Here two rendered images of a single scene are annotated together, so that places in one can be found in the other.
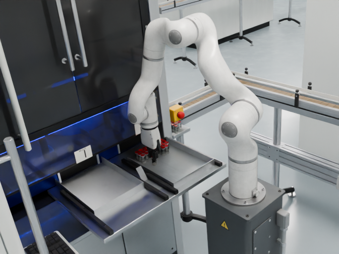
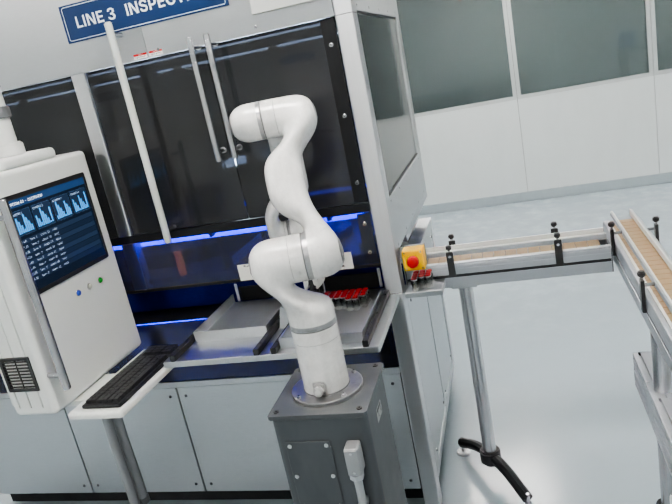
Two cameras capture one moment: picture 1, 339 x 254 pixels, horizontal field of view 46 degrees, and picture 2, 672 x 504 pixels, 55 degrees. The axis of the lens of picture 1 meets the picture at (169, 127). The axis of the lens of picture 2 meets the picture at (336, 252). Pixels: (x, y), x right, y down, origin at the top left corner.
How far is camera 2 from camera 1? 174 cm
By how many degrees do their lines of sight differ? 53
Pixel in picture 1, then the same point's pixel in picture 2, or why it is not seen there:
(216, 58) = (273, 161)
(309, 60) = not seen: outside the picture
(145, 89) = not seen: hidden behind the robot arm
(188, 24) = (244, 109)
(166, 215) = (395, 417)
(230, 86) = (282, 206)
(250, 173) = (303, 352)
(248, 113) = (278, 249)
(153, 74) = not seen: hidden behind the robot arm
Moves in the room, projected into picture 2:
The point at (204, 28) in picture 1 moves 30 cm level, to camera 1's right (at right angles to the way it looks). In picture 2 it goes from (279, 117) to (351, 109)
